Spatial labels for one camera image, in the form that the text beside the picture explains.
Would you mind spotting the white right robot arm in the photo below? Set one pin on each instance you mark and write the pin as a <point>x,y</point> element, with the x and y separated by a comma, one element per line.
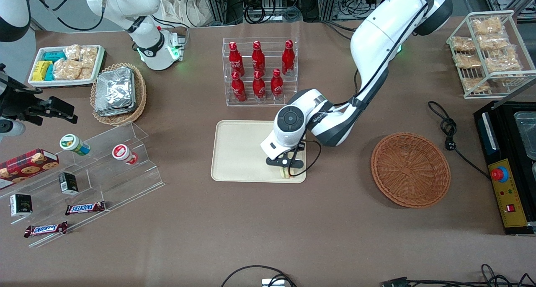
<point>125,4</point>

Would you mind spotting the clear rice cracker packet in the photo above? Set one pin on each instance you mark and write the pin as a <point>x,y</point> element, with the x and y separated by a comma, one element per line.
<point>72,52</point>
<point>89,56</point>
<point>67,69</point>
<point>86,73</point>

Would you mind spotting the red emergency stop button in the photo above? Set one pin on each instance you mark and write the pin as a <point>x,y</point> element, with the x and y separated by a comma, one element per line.
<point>499,174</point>

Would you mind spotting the teal snack packet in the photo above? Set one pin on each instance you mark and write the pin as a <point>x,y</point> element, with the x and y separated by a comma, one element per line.
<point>53,56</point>
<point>50,73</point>

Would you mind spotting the clear acrylic stepped shelf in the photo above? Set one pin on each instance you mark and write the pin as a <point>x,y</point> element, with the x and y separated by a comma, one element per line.
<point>121,182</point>

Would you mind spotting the small black box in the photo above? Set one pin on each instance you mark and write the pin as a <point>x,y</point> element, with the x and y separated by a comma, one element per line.
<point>68,183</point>
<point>21,205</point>

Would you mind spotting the silver foil packet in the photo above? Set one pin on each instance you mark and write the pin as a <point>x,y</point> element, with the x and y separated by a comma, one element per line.
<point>115,112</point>
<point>114,88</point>

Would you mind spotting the yellow snack packet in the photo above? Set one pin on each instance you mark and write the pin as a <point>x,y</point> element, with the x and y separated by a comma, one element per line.
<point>41,70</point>

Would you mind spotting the white crumpled plastic bag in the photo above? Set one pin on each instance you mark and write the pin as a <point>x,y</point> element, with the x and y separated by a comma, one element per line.
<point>184,6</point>

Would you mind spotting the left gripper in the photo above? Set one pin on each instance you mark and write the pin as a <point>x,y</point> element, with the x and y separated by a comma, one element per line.
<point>300,147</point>

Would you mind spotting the red lid yogurt cup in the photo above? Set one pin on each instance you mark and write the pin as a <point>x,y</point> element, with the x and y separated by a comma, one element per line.
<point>122,153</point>

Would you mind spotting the metal appliance pan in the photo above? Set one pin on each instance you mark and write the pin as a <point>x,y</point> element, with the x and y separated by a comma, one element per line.
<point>528,134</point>

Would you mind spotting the red cookie box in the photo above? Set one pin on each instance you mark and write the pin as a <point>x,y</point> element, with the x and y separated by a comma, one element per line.
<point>25,165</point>

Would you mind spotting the beige rectangular tray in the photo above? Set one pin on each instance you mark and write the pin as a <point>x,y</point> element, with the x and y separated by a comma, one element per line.
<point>240,151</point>

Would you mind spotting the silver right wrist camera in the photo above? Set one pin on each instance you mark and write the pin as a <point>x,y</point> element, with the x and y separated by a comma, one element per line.
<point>11,128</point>

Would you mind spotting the oval light wicker basket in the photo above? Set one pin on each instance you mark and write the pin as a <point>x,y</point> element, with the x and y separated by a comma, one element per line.
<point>140,94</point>

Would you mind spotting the clear acrylic bottle rack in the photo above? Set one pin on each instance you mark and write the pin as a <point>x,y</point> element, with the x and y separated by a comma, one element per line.
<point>268,102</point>

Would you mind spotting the triangular sandwich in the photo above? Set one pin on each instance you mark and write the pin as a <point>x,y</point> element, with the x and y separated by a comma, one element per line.
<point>286,172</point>

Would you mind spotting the red cola bottle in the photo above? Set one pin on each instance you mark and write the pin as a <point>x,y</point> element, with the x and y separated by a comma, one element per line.
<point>239,90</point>
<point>259,88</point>
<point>258,56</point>
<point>288,58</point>
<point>277,87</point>
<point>234,56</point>

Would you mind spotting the bagged fried snack packet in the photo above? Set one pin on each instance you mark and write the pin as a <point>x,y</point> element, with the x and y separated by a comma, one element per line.
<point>493,42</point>
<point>487,26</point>
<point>467,61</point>
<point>502,61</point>
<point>462,44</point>
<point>475,85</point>

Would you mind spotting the black countertop appliance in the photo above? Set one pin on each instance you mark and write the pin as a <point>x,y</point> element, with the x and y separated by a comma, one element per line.
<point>485,132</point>

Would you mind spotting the yellow control panel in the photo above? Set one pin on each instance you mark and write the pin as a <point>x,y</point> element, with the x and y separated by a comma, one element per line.
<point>508,195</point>

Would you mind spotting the round brown wicker basket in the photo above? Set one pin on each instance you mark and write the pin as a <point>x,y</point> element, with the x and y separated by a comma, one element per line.
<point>410,169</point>

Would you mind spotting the snickers chocolate bar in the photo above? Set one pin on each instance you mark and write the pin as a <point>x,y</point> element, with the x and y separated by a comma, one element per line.
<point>46,229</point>
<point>85,208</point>

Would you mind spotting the green lid yogurt cup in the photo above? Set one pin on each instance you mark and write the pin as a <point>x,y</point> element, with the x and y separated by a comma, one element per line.
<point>72,143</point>

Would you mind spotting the white rectangular snack tray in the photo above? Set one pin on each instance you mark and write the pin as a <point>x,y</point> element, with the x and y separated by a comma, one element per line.
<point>67,83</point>

